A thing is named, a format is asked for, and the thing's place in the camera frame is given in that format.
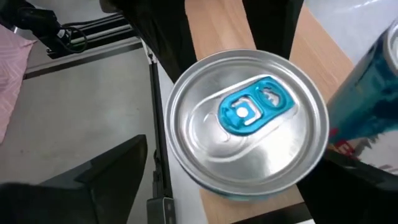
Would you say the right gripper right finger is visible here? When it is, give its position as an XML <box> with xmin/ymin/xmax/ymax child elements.
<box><xmin>296</xmin><ymin>149</ymin><xmax>398</xmax><ymax>224</ymax></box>

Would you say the blue silver Red Bull can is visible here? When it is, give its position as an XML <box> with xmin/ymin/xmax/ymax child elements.
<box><xmin>325</xmin><ymin>18</ymin><xmax>398</xmax><ymax>177</ymax></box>
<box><xmin>164</xmin><ymin>49</ymin><xmax>330</xmax><ymax>202</ymax></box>

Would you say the black base with cables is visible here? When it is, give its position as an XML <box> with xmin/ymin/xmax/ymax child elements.
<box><xmin>0</xmin><ymin>0</ymin><xmax>90</xmax><ymax>62</ymax></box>

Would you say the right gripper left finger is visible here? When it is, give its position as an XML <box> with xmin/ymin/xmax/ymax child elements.
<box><xmin>0</xmin><ymin>133</ymin><xmax>149</xmax><ymax>224</ymax></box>

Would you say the black metal table frame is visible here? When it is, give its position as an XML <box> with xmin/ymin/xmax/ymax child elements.
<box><xmin>23</xmin><ymin>17</ymin><xmax>177</xmax><ymax>224</ymax></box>

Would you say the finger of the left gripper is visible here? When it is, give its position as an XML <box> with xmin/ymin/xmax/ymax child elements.
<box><xmin>242</xmin><ymin>0</ymin><xmax>305</xmax><ymax>60</ymax></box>
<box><xmin>99</xmin><ymin>0</ymin><xmax>198</xmax><ymax>83</ymax></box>

